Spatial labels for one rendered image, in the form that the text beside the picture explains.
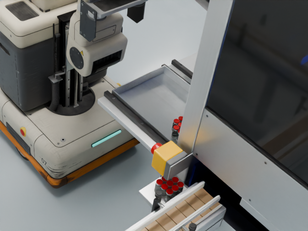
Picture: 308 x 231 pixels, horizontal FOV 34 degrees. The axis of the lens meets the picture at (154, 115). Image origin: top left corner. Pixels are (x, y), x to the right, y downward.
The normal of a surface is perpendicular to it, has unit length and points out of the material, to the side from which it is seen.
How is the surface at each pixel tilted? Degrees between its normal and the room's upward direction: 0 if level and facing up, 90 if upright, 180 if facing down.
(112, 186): 0
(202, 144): 90
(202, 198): 0
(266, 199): 90
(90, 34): 90
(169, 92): 0
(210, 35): 90
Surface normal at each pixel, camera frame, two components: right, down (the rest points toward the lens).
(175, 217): 0.12, -0.72
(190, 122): -0.73, 0.40
